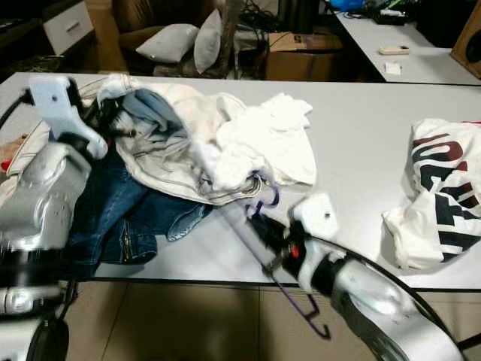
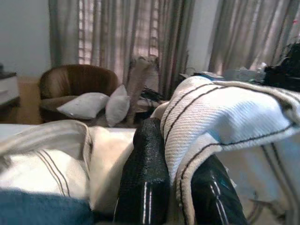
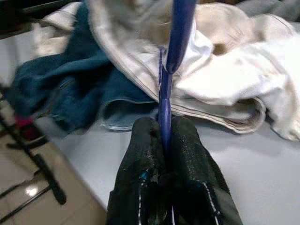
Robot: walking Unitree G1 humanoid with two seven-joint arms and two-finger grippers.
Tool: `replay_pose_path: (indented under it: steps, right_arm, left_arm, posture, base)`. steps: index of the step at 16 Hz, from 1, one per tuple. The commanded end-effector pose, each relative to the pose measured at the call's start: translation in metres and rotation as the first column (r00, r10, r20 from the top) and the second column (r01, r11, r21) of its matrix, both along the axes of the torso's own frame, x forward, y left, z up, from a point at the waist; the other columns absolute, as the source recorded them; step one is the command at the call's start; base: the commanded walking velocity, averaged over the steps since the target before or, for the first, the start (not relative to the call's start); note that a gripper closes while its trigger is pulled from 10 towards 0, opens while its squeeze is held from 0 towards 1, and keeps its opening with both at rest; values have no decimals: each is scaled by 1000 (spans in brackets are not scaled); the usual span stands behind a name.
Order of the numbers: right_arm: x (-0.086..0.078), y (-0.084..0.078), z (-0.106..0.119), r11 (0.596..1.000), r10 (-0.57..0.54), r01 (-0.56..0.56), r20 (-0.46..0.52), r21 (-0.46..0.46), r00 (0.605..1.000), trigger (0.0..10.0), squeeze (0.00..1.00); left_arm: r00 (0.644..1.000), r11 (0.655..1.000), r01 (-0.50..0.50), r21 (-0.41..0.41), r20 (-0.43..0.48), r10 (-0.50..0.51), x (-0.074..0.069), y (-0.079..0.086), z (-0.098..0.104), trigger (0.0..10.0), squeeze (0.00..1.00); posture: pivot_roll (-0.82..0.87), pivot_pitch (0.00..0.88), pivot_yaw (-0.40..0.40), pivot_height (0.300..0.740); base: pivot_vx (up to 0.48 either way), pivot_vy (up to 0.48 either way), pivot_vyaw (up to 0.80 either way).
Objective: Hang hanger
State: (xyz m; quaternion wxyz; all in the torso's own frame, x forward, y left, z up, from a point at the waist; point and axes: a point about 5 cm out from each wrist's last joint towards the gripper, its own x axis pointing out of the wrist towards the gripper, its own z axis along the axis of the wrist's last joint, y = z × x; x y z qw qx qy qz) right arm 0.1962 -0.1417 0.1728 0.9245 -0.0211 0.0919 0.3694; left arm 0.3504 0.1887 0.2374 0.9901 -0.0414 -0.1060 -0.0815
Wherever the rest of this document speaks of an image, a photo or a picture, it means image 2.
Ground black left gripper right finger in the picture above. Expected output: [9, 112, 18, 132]
[190, 153, 248, 225]

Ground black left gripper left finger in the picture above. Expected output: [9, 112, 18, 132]
[113, 118, 171, 225]

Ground white striped knit garment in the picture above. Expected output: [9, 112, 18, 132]
[0, 75, 300, 225]

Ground white square pillow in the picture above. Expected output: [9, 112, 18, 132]
[105, 84, 131, 128]
[56, 92, 109, 120]

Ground beige pampas grass bunch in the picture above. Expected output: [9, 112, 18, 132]
[127, 56, 160, 125]

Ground blue denim jeans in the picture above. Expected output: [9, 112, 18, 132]
[0, 188, 94, 225]

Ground brown round armchair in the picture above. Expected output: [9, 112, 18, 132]
[38, 64, 120, 123]

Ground brown cardboard box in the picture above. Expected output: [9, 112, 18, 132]
[16, 76, 43, 125]

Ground beige long curtain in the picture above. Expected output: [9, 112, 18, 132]
[208, 0, 300, 77]
[48, 0, 195, 99]

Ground black bag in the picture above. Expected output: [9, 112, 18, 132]
[263, 43, 300, 86]

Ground white side table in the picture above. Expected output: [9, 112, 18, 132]
[0, 63, 19, 104]

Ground black tangled cords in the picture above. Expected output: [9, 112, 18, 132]
[140, 88, 165, 101]

